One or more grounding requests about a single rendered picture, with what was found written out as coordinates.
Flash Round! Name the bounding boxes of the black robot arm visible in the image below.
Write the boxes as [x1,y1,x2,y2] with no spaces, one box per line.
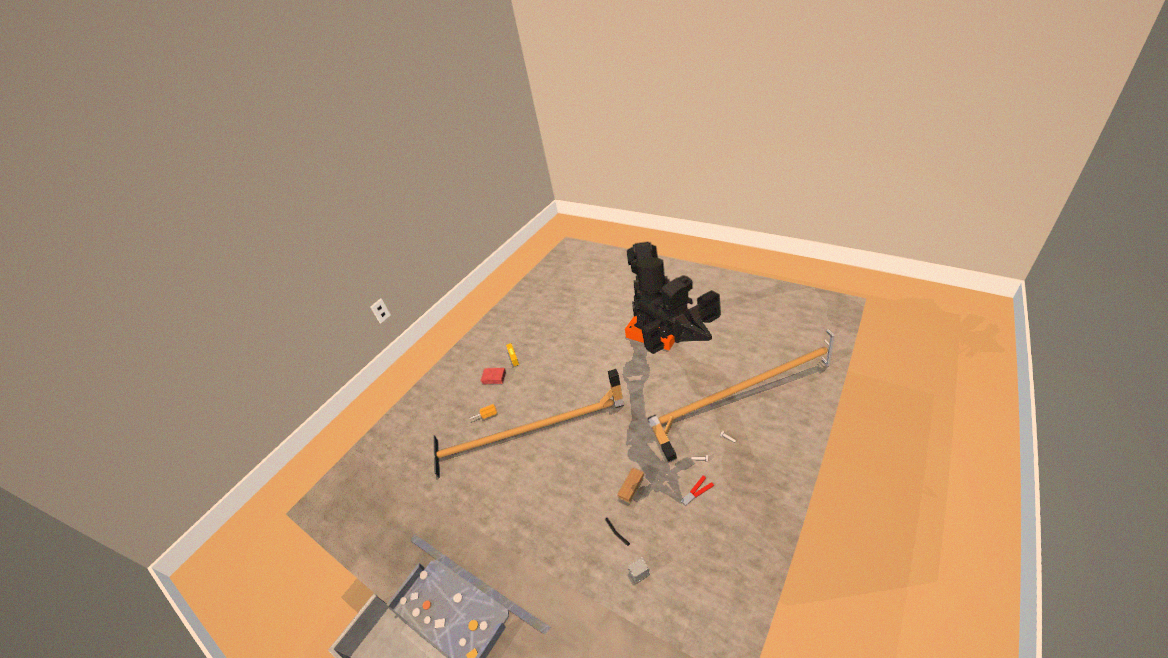
[627,241,693,330]

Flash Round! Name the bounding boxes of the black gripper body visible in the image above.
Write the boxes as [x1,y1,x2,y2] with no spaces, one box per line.
[642,290,721,354]

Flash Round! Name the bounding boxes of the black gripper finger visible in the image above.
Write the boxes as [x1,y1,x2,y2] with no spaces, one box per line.
[689,305,712,340]
[672,313,711,342]

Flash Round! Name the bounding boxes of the orange-handled screwdriver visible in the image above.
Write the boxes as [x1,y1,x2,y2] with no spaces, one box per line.
[470,404,498,420]

